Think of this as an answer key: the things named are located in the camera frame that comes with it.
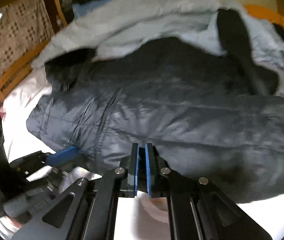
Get black puffer down jacket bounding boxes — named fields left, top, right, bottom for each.
left=26, top=9, right=284, bottom=203

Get pink floral pillow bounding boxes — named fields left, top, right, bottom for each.
left=0, top=67, right=54, bottom=120

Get patterned beige curtain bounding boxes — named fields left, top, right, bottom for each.
left=0, top=0, right=54, bottom=77

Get blue pillow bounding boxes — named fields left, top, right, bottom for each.
left=72, top=0, right=112, bottom=18

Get light blue grey duvet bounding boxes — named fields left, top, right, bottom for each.
left=31, top=0, right=284, bottom=68

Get orange pillow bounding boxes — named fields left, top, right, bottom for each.
left=244, top=4, right=284, bottom=29

